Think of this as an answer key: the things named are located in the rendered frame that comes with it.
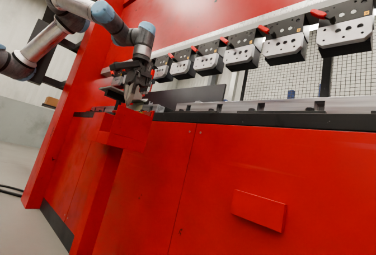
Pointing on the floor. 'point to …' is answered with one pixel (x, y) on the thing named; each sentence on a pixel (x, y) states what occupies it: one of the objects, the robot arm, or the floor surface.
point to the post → (326, 79)
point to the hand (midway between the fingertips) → (126, 102)
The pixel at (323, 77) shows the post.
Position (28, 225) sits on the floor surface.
